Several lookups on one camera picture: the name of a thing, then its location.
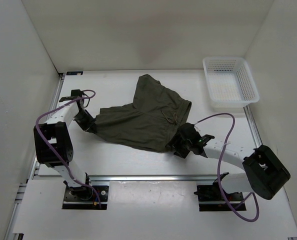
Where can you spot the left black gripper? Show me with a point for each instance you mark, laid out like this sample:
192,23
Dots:
87,126

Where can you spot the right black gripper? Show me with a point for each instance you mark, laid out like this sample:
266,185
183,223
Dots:
179,151

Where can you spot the olive green shorts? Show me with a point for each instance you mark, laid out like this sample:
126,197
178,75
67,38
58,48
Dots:
149,122

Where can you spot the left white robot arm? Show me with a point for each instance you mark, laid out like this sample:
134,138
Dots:
53,144

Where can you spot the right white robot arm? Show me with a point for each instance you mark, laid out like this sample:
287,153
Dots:
237,182

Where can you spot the white perforated plastic basket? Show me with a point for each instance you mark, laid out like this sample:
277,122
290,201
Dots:
229,82

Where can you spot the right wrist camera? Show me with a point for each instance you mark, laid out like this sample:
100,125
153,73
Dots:
188,132

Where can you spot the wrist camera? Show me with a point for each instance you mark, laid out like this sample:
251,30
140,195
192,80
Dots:
188,132
76,93

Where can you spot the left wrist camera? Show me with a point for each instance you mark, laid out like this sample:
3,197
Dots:
76,93

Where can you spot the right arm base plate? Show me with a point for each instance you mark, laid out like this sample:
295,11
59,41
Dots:
211,200

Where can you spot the front aluminium rail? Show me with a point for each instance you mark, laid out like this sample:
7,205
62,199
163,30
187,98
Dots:
153,178

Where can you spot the aluminium rail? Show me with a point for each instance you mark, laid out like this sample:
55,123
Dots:
30,173
253,125
153,178

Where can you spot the left aluminium rail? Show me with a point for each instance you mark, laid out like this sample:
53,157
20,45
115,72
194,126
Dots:
30,173

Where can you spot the right aluminium rail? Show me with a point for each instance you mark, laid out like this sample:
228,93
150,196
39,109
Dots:
253,125

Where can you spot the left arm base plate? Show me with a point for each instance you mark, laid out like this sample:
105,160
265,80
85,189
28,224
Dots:
84,198

